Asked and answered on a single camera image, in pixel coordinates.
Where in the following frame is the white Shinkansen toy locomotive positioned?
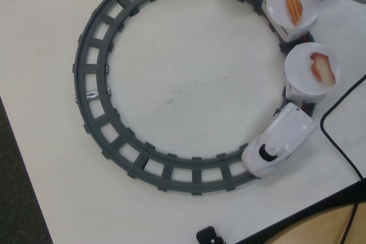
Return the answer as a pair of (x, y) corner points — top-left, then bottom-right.
(241, 102), (319, 179)

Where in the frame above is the black cable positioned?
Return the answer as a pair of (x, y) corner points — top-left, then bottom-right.
(320, 74), (366, 244)

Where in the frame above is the silver foil tape strip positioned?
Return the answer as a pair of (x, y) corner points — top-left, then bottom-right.
(85, 90), (100, 102)

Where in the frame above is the red and white sushi toy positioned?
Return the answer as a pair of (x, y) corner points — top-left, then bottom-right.
(310, 51), (337, 86)

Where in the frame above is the black clamp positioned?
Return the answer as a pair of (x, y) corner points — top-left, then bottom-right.
(196, 226), (227, 244)

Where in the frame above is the orange striped sushi toy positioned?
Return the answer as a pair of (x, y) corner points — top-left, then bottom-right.
(285, 0), (304, 26)

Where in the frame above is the light wooden board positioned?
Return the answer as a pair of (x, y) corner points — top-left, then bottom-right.
(242, 201), (366, 244)

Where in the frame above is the gray circular toy train track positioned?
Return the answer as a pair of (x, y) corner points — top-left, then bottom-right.
(71, 0), (317, 198)

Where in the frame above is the white round plate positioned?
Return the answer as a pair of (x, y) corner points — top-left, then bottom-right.
(265, 0), (321, 29)
(284, 42), (341, 97)

